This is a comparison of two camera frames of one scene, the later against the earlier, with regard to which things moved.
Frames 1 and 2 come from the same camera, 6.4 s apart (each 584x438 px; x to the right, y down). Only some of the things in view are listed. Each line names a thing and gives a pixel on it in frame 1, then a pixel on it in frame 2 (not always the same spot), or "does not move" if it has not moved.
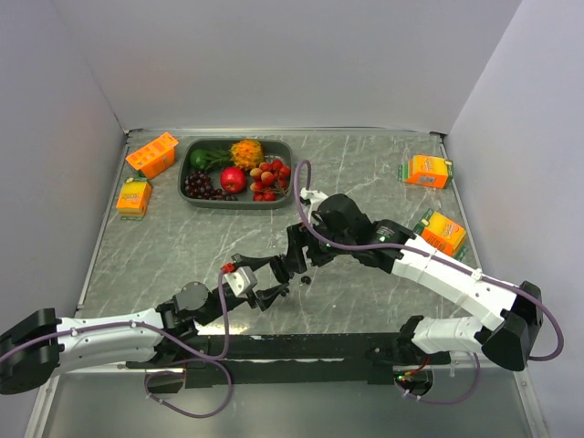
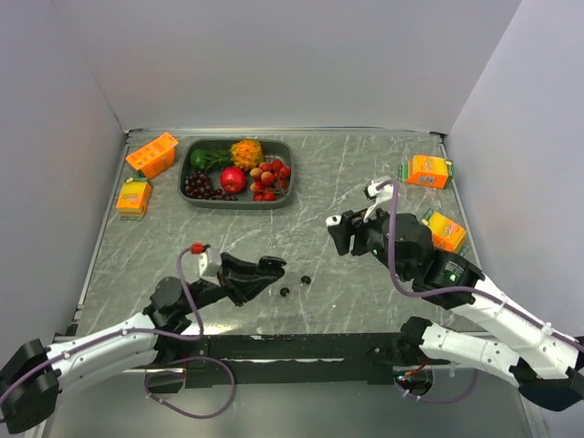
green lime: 199,159 does not move
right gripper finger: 298,235 to 341,234
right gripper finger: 320,257 to 362,235
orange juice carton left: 134,198 does not move
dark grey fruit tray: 277,149 does not move
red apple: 232,180 does not move
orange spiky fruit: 247,154 does not move
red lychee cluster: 270,181 does not move
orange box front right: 443,234 does not move
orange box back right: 426,170 does not move
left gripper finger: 265,297 to 245,289
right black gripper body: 322,228 to 374,242
